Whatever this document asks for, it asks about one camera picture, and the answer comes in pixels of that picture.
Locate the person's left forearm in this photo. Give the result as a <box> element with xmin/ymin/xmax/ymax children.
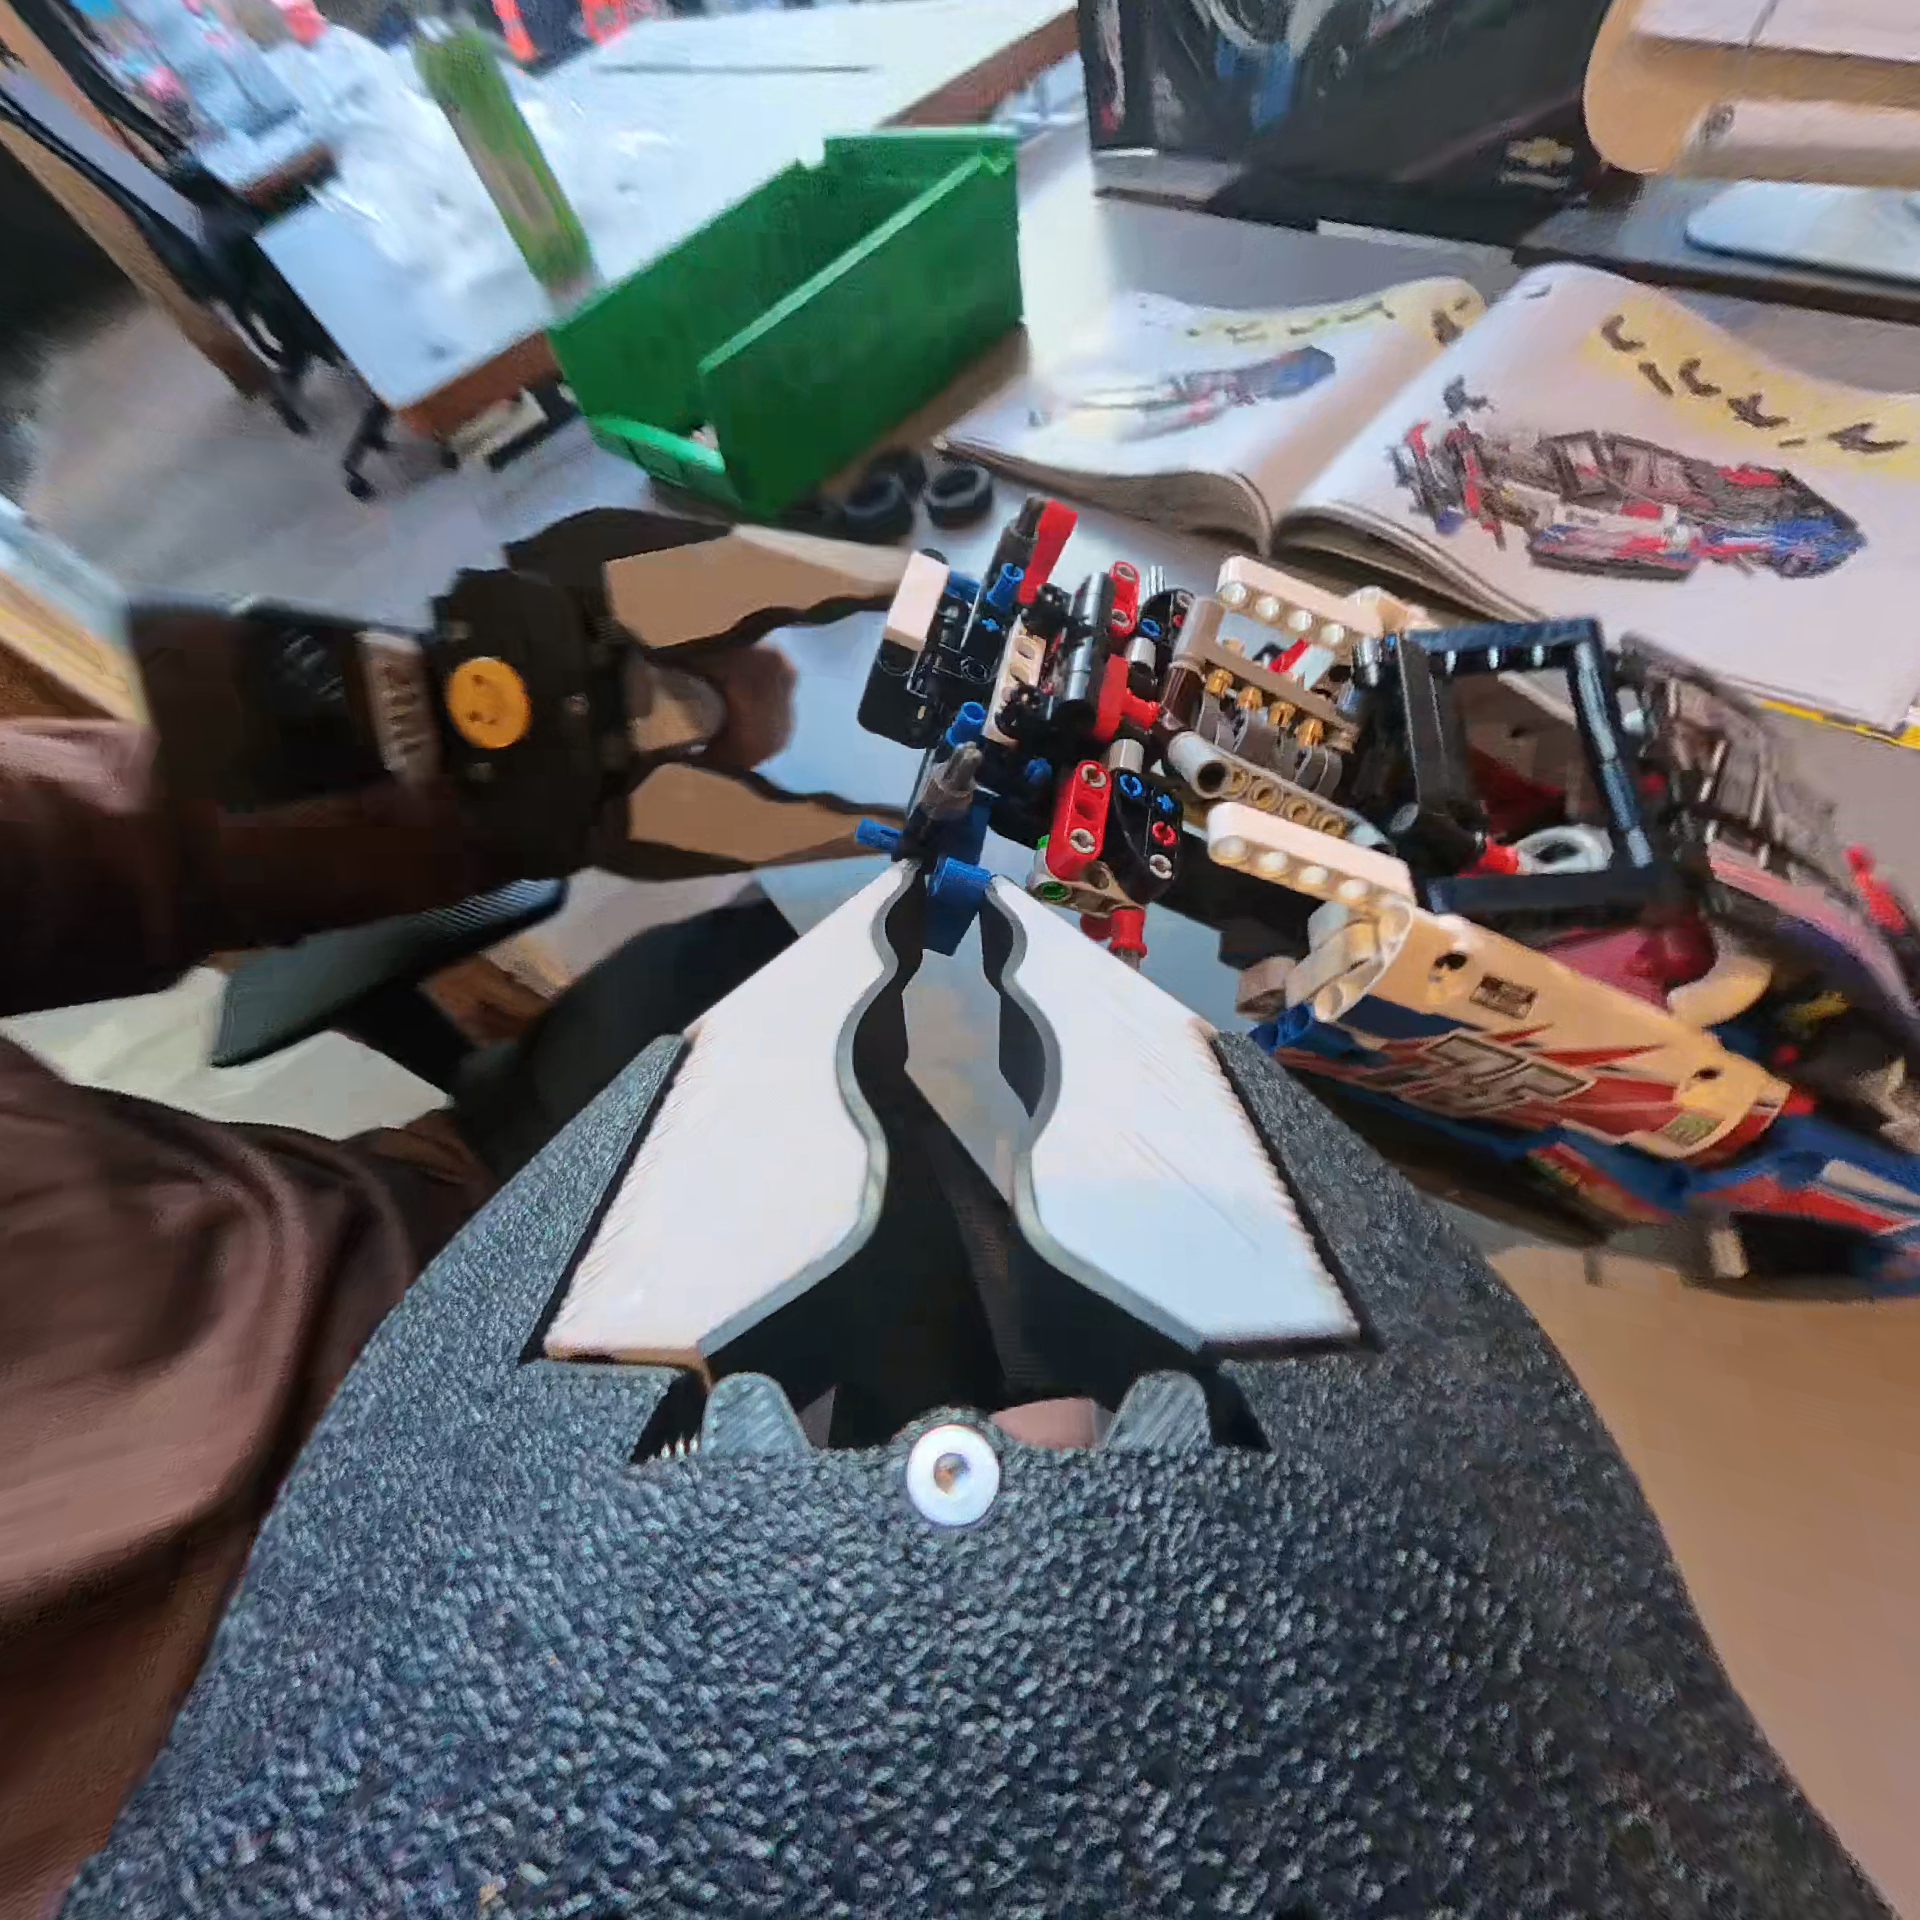
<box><xmin>0</xmin><ymin>598</ymin><xmax>452</xmax><ymax>1021</ymax></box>

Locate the black chair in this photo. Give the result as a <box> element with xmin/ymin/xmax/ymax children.
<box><xmin>0</xmin><ymin>60</ymin><xmax>383</xmax><ymax>505</ymax></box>

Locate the open instruction booklet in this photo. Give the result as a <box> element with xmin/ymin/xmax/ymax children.
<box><xmin>938</xmin><ymin>263</ymin><xmax>1920</xmax><ymax>745</ymax></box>

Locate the green plastic bin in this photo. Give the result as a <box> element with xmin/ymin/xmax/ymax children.
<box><xmin>547</xmin><ymin>127</ymin><xmax>1029</xmax><ymax>519</ymax></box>

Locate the person's brown sweater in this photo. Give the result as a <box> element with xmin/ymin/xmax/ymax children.
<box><xmin>0</xmin><ymin>1034</ymin><xmax>495</xmax><ymax>1920</ymax></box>

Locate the white topped table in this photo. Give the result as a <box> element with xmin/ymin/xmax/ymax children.
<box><xmin>257</xmin><ymin>0</ymin><xmax>1082</xmax><ymax>436</ymax></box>

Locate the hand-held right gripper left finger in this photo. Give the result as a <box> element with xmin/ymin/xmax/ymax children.
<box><xmin>540</xmin><ymin>865</ymin><xmax>916</xmax><ymax>1368</ymax></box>

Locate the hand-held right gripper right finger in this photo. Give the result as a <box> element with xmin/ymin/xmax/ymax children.
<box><xmin>988</xmin><ymin>881</ymin><xmax>1362</xmax><ymax>1361</ymax></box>

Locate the brick-built toy race car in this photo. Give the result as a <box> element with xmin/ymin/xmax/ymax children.
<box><xmin>855</xmin><ymin>495</ymin><xmax>1920</xmax><ymax>1290</ymax></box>

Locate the green cylindrical bottle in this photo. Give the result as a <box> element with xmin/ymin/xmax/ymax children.
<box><xmin>412</xmin><ymin>28</ymin><xmax>594</xmax><ymax>294</ymax></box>

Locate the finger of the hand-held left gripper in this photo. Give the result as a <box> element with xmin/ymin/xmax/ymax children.
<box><xmin>603</xmin><ymin>528</ymin><xmax>916</xmax><ymax>654</ymax></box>
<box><xmin>626</xmin><ymin>767</ymin><xmax>916</xmax><ymax>877</ymax></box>

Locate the toy car set box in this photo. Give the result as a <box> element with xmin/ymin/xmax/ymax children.
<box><xmin>1077</xmin><ymin>0</ymin><xmax>1636</xmax><ymax>242</ymax></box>

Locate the white rounded flat device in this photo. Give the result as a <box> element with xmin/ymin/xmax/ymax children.
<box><xmin>1687</xmin><ymin>180</ymin><xmax>1920</xmax><ymax>287</ymax></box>

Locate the person's left hand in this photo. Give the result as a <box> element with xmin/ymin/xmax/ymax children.
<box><xmin>660</xmin><ymin>645</ymin><xmax>798</xmax><ymax>781</ymax></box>

